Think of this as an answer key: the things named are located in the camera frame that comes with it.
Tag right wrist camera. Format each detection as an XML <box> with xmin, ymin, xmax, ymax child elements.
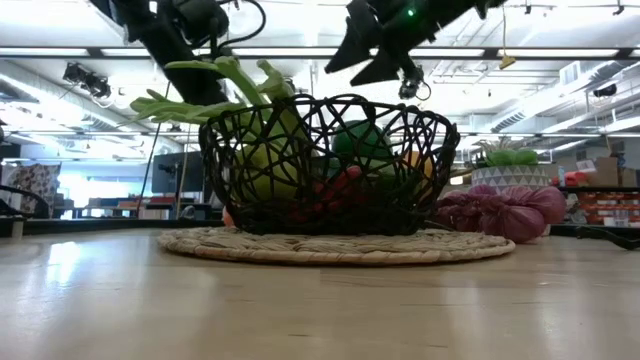
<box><xmin>397</xmin><ymin>63</ymin><xmax>432</xmax><ymax>102</ymax></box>

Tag black monitor on stand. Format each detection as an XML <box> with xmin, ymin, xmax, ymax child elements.
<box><xmin>150</xmin><ymin>150</ymin><xmax>207</xmax><ymax>196</ymax></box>

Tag black ceiling spotlight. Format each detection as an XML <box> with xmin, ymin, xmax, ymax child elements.
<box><xmin>61</xmin><ymin>61</ymin><xmax>114</xmax><ymax>100</ymax></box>

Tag floral patterned fabric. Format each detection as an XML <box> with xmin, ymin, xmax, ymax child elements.
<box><xmin>0</xmin><ymin>162</ymin><xmax>62</xmax><ymax>220</ymax></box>

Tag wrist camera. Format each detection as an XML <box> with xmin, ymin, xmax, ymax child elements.
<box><xmin>171</xmin><ymin>0</ymin><xmax>231</xmax><ymax>46</ymax></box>
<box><xmin>397</xmin><ymin>63</ymin><xmax>432</xmax><ymax>102</ymax></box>

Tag green succulent plant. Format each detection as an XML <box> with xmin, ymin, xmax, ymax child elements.
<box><xmin>474</xmin><ymin>137</ymin><xmax>541</xmax><ymax>169</ymax></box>

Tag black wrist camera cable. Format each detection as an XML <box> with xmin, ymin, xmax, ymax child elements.
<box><xmin>212</xmin><ymin>0</ymin><xmax>267</xmax><ymax>51</ymax></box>

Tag green bell pepper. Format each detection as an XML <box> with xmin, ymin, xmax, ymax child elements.
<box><xmin>331</xmin><ymin>118</ymin><xmax>396</xmax><ymax>164</ymax></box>

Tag shelf rack with red bins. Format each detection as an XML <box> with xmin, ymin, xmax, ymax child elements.
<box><xmin>577</xmin><ymin>191</ymin><xmax>640</xmax><ymax>227</ymax></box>

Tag green grape bunch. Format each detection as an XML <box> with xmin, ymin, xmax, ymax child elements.
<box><xmin>232</xmin><ymin>107</ymin><xmax>314</xmax><ymax>204</ymax></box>

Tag round woven straw placemat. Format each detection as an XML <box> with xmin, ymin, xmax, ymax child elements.
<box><xmin>156</xmin><ymin>226</ymin><xmax>517</xmax><ymax>267</ymax></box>

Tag thin black stand pole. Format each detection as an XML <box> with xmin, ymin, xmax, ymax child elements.
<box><xmin>135</xmin><ymin>82</ymin><xmax>172</xmax><ymax>217</ymax></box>

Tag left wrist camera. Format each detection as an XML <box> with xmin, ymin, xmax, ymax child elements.
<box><xmin>171</xmin><ymin>0</ymin><xmax>231</xmax><ymax>46</ymax></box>

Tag cardboard boxes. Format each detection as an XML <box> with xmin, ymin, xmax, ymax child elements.
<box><xmin>574</xmin><ymin>155</ymin><xmax>640</xmax><ymax>189</ymax></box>

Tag light green celery stalk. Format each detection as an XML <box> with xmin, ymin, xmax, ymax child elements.
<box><xmin>129</xmin><ymin>54</ymin><xmax>301</xmax><ymax>131</ymax></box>

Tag white triangle-patterned plant pot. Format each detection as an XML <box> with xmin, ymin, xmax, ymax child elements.
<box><xmin>469</xmin><ymin>164</ymin><xmax>552</xmax><ymax>192</ymax></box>

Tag small yellow fruit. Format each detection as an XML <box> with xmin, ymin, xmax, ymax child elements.
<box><xmin>401</xmin><ymin>148</ymin><xmax>435</xmax><ymax>184</ymax></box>

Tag dark woven wire basket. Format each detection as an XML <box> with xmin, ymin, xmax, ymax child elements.
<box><xmin>198</xmin><ymin>93</ymin><xmax>462</xmax><ymax>237</ymax></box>

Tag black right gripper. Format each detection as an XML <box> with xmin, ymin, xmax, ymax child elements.
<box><xmin>323</xmin><ymin>0</ymin><xmax>506</xmax><ymax>87</ymax></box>

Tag red chili pepper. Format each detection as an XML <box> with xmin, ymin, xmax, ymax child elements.
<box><xmin>288</xmin><ymin>165</ymin><xmax>367</xmax><ymax>225</ymax></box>

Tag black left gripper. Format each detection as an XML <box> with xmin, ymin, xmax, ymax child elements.
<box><xmin>89</xmin><ymin>0</ymin><xmax>229</xmax><ymax>107</ymax></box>

